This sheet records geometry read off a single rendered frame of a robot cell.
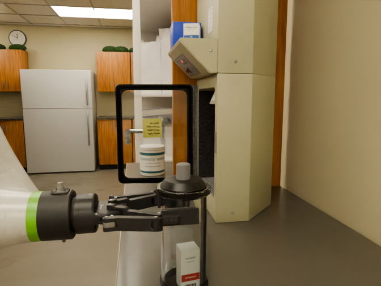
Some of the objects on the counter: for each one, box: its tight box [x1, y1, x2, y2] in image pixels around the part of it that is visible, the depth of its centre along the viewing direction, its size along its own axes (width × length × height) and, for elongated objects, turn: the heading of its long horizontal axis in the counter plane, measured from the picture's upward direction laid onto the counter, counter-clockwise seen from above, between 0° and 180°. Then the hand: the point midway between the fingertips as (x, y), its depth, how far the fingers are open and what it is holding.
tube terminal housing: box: [197, 0, 278, 223], centre depth 114 cm, size 25×32×77 cm
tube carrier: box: [156, 181, 210, 286], centre depth 65 cm, size 11×11×21 cm
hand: (182, 207), depth 64 cm, fingers closed on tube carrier, 9 cm apart
